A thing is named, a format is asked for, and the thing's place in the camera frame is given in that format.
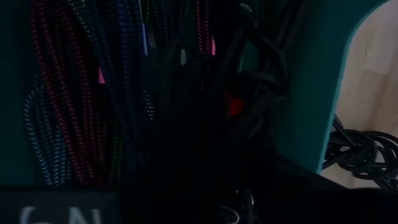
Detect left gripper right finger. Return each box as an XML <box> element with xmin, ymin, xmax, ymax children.
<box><xmin>259</xmin><ymin>138</ymin><xmax>349</xmax><ymax>189</ymax></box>

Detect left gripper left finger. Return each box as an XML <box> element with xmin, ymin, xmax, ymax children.
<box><xmin>119</xmin><ymin>136</ymin><xmax>175</xmax><ymax>187</ymax></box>

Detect green braided cable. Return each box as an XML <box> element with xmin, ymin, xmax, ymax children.
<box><xmin>107</xmin><ymin>130</ymin><xmax>124</xmax><ymax>186</ymax></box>

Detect teal plastic bin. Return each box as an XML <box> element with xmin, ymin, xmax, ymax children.
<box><xmin>0</xmin><ymin>0</ymin><xmax>391</xmax><ymax>187</ymax></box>

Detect black cable with red tie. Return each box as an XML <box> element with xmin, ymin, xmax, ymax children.
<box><xmin>214</xmin><ymin>2</ymin><xmax>289</xmax><ymax>141</ymax></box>

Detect black speckled braided cable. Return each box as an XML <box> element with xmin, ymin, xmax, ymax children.
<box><xmin>321</xmin><ymin>114</ymin><xmax>398</xmax><ymax>190</ymax></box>

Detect magenta braided cable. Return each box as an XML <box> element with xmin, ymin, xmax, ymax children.
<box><xmin>30</xmin><ymin>0</ymin><xmax>106</xmax><ymax>185</ymax></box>

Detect light blue braided cable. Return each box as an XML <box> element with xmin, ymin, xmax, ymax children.
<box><xmin>24</xmin><ymin>74</ymin><xmax>74</xmax><ymax>187</ymax></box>

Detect violet braided cable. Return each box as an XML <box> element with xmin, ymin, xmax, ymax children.
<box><xmin>116</xmin><ymin>0</ymin><xmax>149</xmax><ymax>131</ymax></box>

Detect maroon braided cable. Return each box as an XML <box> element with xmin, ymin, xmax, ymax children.
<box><xmin>194</xmin><ymin>0</ymin><xmax>217</xmax><ymax>57</ymax></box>

